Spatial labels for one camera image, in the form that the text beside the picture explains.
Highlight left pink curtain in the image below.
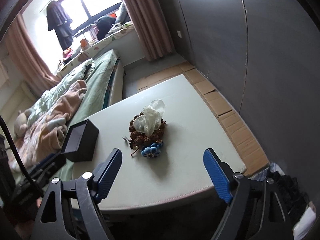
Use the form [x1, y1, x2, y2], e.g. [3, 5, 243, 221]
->
[4, 14, 60, 97]

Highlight green bed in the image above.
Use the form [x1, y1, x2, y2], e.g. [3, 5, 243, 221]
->
[15, 48, 125, 183]

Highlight pink curtain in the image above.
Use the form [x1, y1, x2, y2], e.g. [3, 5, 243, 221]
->
[4, 14, 60, 97]
[124, 0, 175, 61]

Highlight black bag on sill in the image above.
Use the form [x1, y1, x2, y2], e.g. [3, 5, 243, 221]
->
[96, 16, 116, 41]

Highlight plush toy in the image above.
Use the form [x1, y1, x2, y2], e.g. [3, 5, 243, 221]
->
[14, 108, 33, 138]

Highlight white butterfly hair clip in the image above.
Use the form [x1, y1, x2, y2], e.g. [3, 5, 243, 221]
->
[133, 100, 165, 137]

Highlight pink fleece blanket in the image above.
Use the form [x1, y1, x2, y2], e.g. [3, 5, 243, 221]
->
[15, 80, 87, 168]

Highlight blue flower hair clip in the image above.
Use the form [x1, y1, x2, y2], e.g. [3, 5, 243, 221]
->
[141, 140, 164, 158]

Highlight flattened cardboard on floor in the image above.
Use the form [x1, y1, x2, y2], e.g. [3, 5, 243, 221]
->
[137, 61, 270, 177]

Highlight black jewelry box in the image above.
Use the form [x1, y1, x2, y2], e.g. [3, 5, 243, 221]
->
[61, 120, 99, 163]

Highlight orange cup on sill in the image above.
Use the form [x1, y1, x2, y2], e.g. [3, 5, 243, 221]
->
[80, 38, 89, 51]

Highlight patterned window sill cushion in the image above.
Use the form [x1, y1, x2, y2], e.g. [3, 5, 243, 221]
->
[55, 21, 137, 78]

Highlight brown seed bead bracelet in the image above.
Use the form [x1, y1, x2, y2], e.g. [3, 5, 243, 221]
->
[128, 114, 167, 145]

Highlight right pink curtain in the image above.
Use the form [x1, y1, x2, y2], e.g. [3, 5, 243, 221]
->
[124, 0, 175, 61]

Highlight clothes pile on floor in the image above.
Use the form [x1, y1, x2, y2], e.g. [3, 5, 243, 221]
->
[250, 163, 316, 239]

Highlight hanging dark clothes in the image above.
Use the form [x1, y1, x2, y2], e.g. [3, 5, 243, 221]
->
[46, 1, 73, 50]

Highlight white wall socket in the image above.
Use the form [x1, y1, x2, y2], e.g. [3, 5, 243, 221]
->
[177, 30, 182, 38]

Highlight grey pillow on sill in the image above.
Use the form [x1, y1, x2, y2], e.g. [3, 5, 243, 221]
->
[115, 2, 131, 24]

